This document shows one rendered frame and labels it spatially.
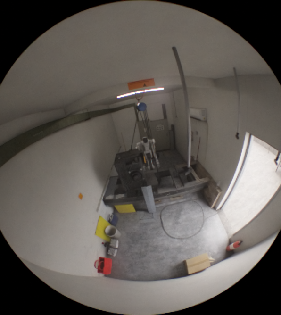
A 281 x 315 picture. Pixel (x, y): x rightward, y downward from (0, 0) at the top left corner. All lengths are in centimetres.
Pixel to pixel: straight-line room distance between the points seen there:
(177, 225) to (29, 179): 281
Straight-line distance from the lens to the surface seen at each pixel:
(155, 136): 483
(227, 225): 294
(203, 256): 229
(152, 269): 245
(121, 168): 184
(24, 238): 142
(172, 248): 246
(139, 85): 165
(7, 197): 131
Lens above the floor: 243
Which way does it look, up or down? 29 degrees down
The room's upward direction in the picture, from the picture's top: 13 degrees counter-clockwise
